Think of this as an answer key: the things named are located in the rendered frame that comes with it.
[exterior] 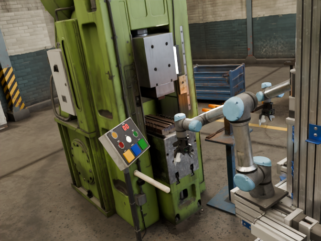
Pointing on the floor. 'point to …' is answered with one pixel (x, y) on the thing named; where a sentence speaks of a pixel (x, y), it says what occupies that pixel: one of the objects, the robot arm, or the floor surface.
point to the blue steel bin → (219, 81)
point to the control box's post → (132, 203)
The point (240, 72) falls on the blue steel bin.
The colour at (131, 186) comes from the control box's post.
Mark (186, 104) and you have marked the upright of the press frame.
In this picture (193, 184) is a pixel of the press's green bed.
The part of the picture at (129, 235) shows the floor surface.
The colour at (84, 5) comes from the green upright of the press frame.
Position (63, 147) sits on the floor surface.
